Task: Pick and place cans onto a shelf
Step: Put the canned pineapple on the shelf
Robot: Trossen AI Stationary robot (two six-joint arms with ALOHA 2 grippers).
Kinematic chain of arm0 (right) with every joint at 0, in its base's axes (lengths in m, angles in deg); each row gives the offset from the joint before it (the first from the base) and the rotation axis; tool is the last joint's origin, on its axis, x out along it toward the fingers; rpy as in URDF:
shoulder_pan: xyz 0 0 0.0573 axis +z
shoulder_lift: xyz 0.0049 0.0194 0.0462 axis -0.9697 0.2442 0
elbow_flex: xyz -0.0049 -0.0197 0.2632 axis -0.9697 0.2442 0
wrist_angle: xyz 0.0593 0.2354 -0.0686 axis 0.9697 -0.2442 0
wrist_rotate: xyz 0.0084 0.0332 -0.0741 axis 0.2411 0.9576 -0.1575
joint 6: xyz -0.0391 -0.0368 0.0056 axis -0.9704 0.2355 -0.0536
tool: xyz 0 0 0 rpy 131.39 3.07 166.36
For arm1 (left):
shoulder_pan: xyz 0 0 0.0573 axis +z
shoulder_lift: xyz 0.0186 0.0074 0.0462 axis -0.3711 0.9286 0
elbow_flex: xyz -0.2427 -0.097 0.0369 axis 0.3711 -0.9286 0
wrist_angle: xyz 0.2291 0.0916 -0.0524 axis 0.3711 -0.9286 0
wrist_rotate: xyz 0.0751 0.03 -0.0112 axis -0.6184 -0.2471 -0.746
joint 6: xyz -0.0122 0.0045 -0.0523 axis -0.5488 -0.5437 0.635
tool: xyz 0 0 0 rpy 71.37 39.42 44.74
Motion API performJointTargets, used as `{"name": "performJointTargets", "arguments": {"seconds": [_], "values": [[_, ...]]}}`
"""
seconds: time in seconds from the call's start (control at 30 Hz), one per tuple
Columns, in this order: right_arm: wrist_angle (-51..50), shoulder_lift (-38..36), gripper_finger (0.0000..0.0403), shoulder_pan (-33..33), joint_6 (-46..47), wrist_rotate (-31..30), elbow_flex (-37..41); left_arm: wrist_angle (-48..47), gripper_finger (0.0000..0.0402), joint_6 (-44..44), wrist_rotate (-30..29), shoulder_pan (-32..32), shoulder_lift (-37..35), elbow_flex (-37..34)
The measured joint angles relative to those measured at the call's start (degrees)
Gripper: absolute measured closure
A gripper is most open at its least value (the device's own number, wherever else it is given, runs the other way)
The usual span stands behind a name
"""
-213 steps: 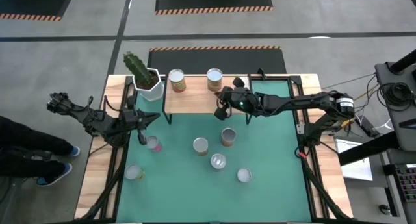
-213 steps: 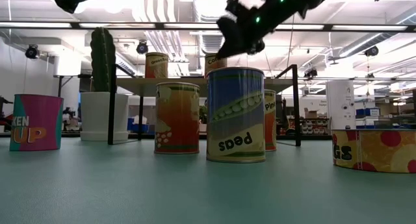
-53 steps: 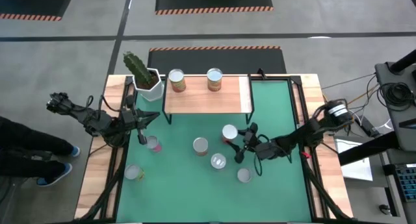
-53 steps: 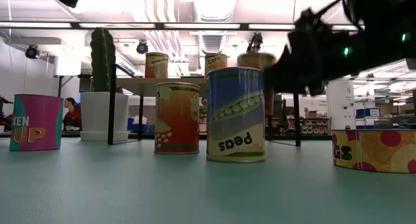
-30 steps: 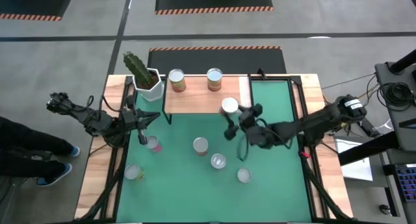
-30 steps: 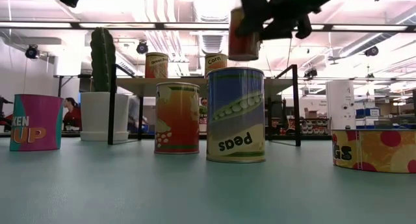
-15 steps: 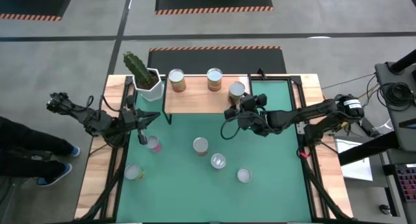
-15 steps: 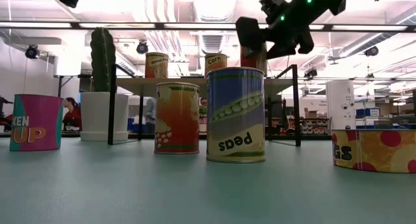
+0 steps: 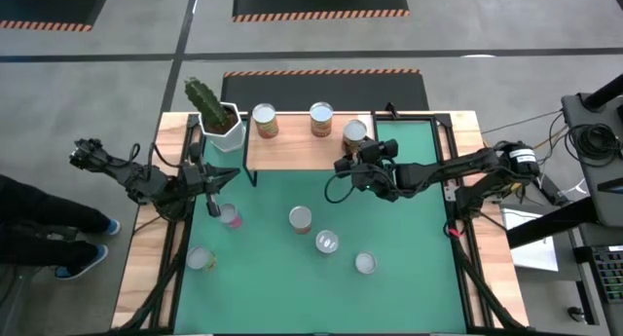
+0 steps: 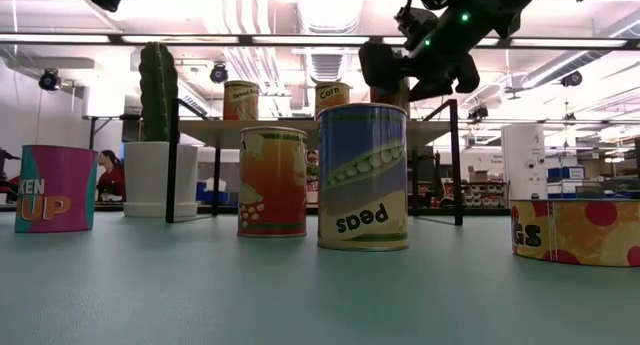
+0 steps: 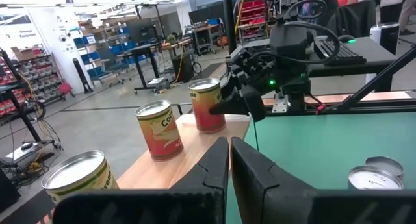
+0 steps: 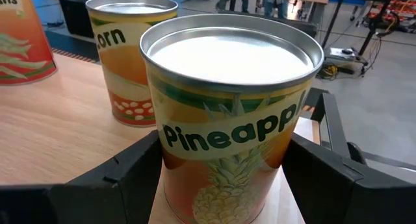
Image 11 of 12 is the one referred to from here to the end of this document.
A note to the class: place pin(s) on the blue bin shelving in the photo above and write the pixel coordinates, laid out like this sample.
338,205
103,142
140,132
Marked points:
117,48

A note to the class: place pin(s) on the silver metal bracket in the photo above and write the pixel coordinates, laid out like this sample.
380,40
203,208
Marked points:
280,104

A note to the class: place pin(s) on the orange can white dots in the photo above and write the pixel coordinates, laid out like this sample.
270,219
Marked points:
373,180

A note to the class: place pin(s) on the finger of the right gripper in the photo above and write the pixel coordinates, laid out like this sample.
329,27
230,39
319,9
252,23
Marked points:
230,107

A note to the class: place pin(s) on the black standing desk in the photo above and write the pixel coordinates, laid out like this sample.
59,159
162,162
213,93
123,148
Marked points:
139,49

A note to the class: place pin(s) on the black office chair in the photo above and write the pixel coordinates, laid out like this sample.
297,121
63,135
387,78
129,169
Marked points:
354,19

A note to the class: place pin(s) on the black floor mat hazard stripes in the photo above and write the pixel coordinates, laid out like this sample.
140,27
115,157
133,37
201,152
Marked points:
26,211

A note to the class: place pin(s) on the green table mat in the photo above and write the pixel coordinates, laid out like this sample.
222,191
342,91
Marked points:
325,143

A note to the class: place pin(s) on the cardboard box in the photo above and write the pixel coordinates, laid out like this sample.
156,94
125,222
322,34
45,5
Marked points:
22,53

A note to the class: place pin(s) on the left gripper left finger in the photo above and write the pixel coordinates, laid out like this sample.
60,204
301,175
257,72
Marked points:
201,198

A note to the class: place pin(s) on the small parts drawer rack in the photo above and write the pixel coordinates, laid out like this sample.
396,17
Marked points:
42,74

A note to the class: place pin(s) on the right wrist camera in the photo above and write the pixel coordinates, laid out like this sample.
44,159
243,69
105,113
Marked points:
289,39

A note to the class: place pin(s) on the orange pineapple can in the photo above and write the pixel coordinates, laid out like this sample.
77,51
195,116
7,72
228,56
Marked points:
204,117

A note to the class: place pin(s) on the red bin rack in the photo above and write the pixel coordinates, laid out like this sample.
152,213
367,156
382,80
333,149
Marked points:
256,9

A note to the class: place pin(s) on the black keyboard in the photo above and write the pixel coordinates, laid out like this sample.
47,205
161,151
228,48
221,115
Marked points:
341,53

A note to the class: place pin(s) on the black mouse green light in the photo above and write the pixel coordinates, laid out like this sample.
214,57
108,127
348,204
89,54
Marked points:
344,38

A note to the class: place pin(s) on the wooden shelf black legs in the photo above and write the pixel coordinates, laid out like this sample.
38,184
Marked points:
195,146

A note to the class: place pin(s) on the black computer monitor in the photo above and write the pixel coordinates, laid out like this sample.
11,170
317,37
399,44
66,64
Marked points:
141,30

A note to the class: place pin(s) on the corn can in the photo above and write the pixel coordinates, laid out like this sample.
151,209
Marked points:
159,133

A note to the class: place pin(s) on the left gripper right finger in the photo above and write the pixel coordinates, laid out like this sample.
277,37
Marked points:
260,198

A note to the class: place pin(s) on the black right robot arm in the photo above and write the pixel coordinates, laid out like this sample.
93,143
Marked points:
292,78

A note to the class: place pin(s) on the black computer tower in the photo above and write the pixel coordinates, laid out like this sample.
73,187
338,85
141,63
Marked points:
183,68

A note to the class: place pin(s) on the green beans can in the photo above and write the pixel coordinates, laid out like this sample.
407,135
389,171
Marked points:
78,172

